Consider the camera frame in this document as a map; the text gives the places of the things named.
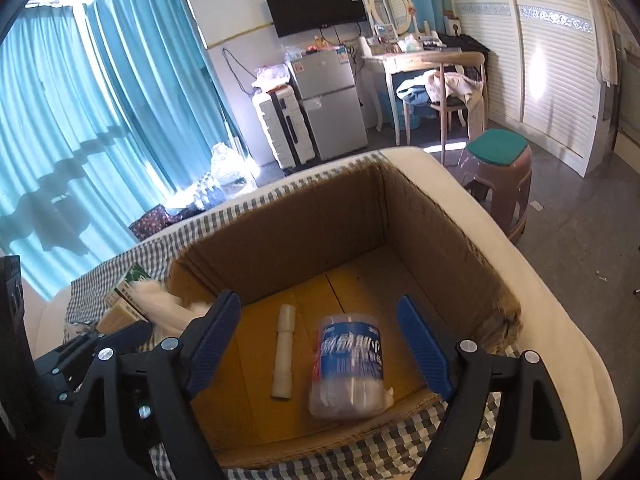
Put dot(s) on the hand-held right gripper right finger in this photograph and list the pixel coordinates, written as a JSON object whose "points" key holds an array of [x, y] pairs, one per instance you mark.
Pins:
{"points": [[425, 350]]}

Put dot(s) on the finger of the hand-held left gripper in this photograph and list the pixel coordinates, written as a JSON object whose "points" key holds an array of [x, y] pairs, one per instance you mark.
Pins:
{"points": [[80, 355]]}

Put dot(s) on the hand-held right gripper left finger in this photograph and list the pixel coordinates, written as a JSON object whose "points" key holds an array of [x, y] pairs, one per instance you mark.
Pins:
{"points": [[215, 345]]}

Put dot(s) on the white plastic stick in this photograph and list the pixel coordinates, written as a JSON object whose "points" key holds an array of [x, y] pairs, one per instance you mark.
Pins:
{"points": [[284, 355]]}

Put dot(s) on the clear jar with blue label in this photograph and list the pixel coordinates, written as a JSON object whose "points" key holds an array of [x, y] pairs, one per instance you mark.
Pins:
{"points": [[350, 355]]}

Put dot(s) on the brown cardboard box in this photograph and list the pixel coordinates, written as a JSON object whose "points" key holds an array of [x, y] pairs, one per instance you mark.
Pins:
{"points": [[350, 220]]}

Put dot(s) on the small brown box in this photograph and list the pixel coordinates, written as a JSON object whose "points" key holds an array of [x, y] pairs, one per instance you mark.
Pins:
{"points": [[117, 320]]}

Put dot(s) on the green and white box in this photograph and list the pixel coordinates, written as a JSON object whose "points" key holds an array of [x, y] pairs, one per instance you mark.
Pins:
{"points": [[127, 285]]}

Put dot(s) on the grey checkered cloth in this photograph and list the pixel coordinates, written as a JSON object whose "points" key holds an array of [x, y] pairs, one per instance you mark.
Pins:
{"points": [[125, 265]]}

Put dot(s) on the dark patterned bag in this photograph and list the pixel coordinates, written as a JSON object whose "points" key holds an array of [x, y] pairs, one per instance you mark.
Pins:
{"points": [[155, 222]]}

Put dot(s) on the pack of water bottles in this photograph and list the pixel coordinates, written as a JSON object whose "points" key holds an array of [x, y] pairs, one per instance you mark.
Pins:
{"points": [[207, 192]]}

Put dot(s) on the brown plastic stool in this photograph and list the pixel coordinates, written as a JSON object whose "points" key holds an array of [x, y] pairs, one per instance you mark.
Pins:
{"points": [[500, 185]]}

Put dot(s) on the green seat cushion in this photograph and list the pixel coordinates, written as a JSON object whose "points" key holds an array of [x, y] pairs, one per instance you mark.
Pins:
{"points": [[497, 147]]}

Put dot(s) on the blue plastic bin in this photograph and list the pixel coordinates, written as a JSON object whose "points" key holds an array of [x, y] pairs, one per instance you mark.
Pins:
{"points": [[400, 115]]}

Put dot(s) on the blue jeans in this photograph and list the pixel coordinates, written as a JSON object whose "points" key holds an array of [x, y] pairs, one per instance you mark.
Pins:
{"points": [[412, 92]]}

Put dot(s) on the silver fridge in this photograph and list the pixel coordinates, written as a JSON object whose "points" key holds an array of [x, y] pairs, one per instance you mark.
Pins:
{"points": [[330, 110]]}

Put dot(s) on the light garment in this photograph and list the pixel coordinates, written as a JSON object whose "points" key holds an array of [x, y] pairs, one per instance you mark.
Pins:
{"points": [[455, 85]]}

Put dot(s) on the white bag on suitcase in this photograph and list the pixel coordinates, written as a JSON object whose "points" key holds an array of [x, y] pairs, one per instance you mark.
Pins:
{"points": [[270, 77]]}

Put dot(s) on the wooden chair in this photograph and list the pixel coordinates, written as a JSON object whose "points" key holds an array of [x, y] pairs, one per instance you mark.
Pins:
{"points": [[475, 65]]}

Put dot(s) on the white dressing table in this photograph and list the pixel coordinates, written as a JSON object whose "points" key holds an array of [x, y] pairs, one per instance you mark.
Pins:
{"points": [[410, 60]]}

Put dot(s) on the black garment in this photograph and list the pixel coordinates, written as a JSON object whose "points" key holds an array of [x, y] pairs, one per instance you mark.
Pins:
{"points": [[465, 42]]}

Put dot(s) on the white louvered wardrobe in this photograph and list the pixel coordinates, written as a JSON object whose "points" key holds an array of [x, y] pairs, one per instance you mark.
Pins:
{"points": [[550, 60]]}

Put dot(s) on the white oval mirror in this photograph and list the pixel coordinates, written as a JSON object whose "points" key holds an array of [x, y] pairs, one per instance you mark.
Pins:
{"points": [[392, 5]]}

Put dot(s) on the white hanging towel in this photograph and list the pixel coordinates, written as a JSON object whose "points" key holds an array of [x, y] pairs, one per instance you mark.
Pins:
{"points": [[607, 35]]}

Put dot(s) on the black wall television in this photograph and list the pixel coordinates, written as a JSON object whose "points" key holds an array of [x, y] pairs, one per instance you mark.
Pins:
{"points": [[315, 7]]}

